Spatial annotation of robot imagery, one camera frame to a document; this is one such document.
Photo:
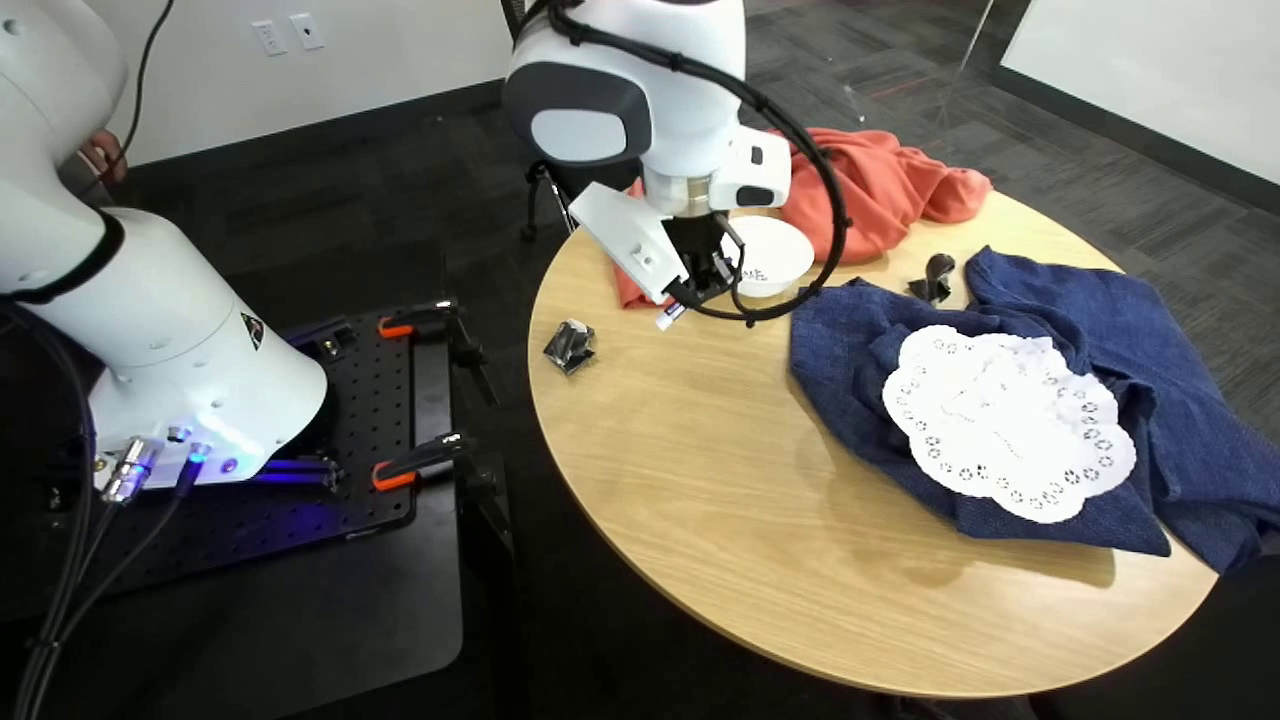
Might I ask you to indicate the small black binder clip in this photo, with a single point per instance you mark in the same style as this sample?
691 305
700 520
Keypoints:
569 346

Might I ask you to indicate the white wall outlet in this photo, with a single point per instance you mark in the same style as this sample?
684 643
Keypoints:
307 31
271 35

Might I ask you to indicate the purple white marker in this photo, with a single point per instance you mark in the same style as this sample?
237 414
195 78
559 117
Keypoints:
666 319

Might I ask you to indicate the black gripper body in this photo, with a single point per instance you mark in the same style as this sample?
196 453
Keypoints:
698 238

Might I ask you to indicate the orange cloth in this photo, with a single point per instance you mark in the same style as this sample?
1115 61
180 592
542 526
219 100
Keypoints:
880 187

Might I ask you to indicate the small black round object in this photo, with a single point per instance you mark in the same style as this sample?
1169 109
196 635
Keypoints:
939 276

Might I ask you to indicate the white paper doily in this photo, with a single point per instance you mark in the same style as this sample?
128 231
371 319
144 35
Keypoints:
1006 422

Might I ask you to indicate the black office chair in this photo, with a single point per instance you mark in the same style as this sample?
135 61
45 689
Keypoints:
544 190

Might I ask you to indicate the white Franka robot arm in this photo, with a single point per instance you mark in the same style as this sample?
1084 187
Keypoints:
163 305

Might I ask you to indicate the orange black clamp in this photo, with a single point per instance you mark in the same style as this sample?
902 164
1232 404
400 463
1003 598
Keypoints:
420 463
417 322

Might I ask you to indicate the dark blue cloth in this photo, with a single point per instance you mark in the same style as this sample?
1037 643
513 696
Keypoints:
1173 385

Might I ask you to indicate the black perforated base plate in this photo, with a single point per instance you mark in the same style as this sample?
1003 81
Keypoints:
374 414

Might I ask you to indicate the white wrist camera block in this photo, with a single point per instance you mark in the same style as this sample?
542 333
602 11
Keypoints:
626 243

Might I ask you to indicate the black robot cart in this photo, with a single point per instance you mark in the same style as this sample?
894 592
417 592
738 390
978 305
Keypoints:
265 615

